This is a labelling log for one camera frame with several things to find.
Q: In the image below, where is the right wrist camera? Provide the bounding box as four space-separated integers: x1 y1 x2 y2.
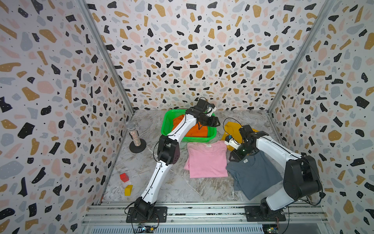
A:
225 135 241 149

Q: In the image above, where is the yellow cube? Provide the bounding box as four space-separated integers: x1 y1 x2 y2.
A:
124 185 133 197

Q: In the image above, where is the orange t-shirt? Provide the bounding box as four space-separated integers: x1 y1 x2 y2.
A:
172 115 210 138

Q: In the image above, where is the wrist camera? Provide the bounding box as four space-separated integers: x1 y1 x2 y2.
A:
206 103 217 117
225 135 241 149

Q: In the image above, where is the green plastic basket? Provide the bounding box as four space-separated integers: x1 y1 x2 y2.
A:
161 109 217 143

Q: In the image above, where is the yellow folded t-shirt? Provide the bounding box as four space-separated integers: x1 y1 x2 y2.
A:
221 121 258 151

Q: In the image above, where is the clear bottle on black stand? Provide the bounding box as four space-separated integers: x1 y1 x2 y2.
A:
126 121 147 154

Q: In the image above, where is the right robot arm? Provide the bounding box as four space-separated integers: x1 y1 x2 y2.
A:
225 125 323 215

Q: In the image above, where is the pink t-shirt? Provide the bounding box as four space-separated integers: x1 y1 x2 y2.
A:
184 140 228 178

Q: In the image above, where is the red cube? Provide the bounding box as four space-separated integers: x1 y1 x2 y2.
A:
120 173 130 183

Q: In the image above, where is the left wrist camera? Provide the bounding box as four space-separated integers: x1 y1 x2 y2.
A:
206 103 217 117

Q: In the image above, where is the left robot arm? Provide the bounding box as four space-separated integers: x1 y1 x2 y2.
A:
134 99 221 219

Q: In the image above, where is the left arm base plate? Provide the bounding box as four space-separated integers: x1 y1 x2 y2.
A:
126 206 168 223

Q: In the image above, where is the grey t-shirt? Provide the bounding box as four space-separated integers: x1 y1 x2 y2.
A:
226 151 282 200

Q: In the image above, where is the aluminium front rail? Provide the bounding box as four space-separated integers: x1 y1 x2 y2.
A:
82 202 334 234

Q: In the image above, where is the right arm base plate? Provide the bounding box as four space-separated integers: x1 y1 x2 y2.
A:
244 204 286 222

